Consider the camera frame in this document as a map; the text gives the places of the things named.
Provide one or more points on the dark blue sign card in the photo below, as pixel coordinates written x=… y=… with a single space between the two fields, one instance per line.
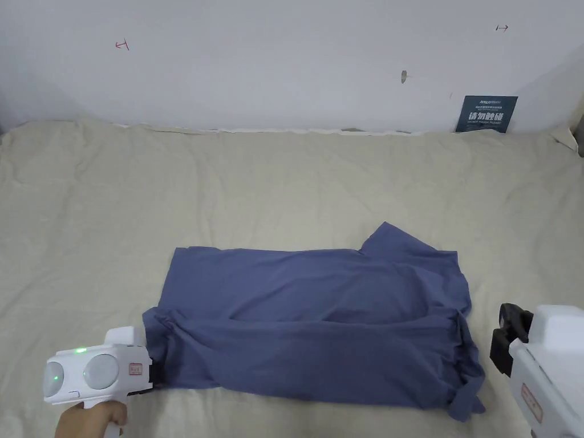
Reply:
x=486 y=114

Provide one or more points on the bed with beige sheet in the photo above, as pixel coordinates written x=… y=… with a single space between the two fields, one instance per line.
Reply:
x=182 y=191

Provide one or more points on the person's left hand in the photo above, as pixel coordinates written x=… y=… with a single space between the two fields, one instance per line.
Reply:
x=91 y=419

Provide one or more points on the dark blue shirt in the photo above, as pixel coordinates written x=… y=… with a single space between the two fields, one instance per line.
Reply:
x=315 y=319

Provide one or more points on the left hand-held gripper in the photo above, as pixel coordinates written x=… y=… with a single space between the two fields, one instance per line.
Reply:
x=102 y=369

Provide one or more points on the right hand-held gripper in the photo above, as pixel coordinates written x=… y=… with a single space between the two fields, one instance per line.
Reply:
x=545 y=365

